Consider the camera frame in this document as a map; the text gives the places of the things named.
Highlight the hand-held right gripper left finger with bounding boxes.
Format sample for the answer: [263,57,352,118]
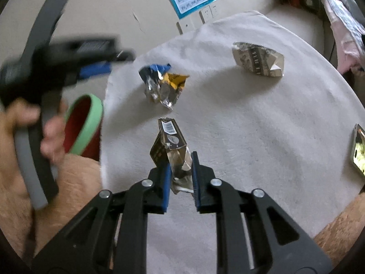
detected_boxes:
[31,160,173,274]

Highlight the blue yellow foil wrapper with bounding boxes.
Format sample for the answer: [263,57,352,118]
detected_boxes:
[139,63,190,111]

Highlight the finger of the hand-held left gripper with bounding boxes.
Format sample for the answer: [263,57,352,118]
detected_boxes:
[77,50,135,80]

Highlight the pink garment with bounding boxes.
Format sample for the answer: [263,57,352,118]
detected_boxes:
[321,0,365,75]

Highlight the white wall socket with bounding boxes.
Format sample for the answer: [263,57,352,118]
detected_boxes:
[176,20,197,35]
[200,6,220,25]

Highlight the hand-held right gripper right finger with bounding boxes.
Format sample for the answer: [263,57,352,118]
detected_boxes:
[190,151,334,274]

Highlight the smartphone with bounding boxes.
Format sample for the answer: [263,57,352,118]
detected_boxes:
[350,123,365,177]

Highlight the person's left forearm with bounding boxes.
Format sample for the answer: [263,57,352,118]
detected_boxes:
[0,126,35,263]

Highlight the green-rimmed red bin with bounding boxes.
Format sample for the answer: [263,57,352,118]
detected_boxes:
[63,94,104,162]

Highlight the person's left hand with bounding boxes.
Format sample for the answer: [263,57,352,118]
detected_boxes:
[6,99,70,166]

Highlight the white crumpled wrapper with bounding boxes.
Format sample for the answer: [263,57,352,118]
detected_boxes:
[232,42,285,77]

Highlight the person's left leg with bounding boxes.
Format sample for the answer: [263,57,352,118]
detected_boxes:
[34,155,103,257]

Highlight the dark brown snack wrapper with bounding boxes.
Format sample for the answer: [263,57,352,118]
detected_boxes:
[150,117,194,195]

